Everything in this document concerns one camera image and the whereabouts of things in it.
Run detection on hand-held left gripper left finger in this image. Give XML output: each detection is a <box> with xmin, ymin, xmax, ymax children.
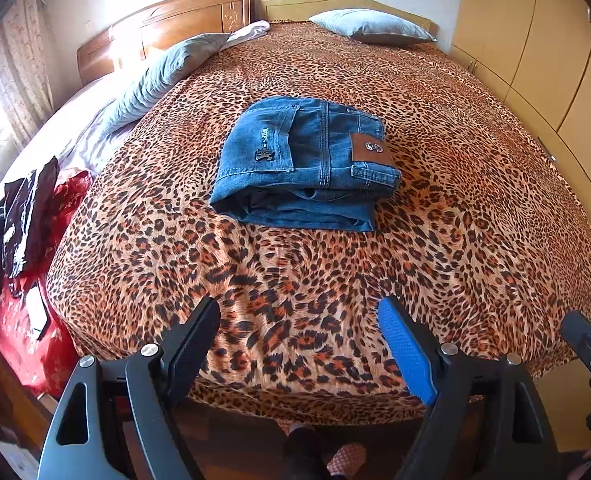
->
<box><xmin>38</xmin><ymin>296</ymin><xmax>222</xmax><ymax>480</ymax></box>

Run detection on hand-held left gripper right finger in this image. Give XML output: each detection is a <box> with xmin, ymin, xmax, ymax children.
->
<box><xmin>378</xmin><ymin>295</ymin><xmax>561</xmax><ymax>480</ymax></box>

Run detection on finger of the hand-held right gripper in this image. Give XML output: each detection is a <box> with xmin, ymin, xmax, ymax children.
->
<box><xmin>560</xmin><ymin>311</ymin><xmax>591</xmax><ymax>438</ymax></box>

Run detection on blue denim pants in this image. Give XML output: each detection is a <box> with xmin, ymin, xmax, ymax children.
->
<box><xmin>210</xmin><ymin>96</ymin><xmax>402</xmax><ymax>233</ymax></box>

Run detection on leopard print blanket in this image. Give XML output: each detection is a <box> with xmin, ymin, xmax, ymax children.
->
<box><xmin>46</xmin><ymin>20</ymin><xmax>591</xmax><ymax>427</ymax></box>

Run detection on pink patterned slipper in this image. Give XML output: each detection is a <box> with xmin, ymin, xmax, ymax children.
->
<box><xmin>325</xmin><ymin>442</ymin><xmax>369</xmax><ymax>479</ymax></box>

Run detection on white paper card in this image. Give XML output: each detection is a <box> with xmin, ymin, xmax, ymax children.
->
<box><xmin>23</xmin><ymin>282</ymin><xmax>52</xmax><ymax>342</ymax></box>

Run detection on bright red cloth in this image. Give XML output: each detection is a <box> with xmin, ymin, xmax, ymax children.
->
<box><xmin>0</xmin><ymin>167</ymin><xmax>95</xmax><ymax>401</ymax></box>

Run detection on brown wooden furniture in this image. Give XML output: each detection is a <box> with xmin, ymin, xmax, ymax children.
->
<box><xmin>0</xmin><ymin>340</ymin><xmax>52</xmax><ymax>480</ymax></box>

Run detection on dark maroon garment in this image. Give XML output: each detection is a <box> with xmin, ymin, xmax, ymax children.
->
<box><xmin>3</xmin><ymin>156</ymin><xmax>61</xmax><ymax>279</ymax></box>

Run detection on lilac bedsheet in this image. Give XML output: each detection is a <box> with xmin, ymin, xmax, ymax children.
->
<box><xmin>18</xmin><ymin>85</ymin><xmax>144</xmax><ymax>177</ymax></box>

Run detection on grey pillow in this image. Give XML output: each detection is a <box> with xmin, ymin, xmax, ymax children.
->
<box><xmin>98</xmin><ymin>32</ymin><xmax>231</xmax><ymax>133</ymax></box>
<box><xmin>308</xmin><ymin>9</ymin><xmax>439</xmax><ymax>45</ymax></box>

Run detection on beige wardrobe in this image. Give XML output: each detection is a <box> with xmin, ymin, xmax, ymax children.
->
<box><xmin>448</xmin><ymin>0</ymin><xmax>591</xmax><ymax>233</ymax></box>

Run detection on white cloth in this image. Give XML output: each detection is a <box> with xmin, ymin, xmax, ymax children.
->
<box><xmin>224</xmin><ymin>20</ymin><xmax>271</xmax><ymax>47</ymax></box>

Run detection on floral curtain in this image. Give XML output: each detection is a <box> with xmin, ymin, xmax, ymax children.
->
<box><xmin>0</xmin><ymin>0</ymin><xmax>56</xmax><ymax>152</ymax></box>

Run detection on brown wooden headboard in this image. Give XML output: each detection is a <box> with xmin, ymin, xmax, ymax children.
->
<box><xmin>76</xmin><ymin>0</ymin><xmax>254</xmax><ymax>87</ymax></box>

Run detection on beige headboard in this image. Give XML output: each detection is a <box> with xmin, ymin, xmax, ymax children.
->
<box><xmin>260</xmin><ymin>0</ymin><xmax>433</xmax><ymax>36</ymax></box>

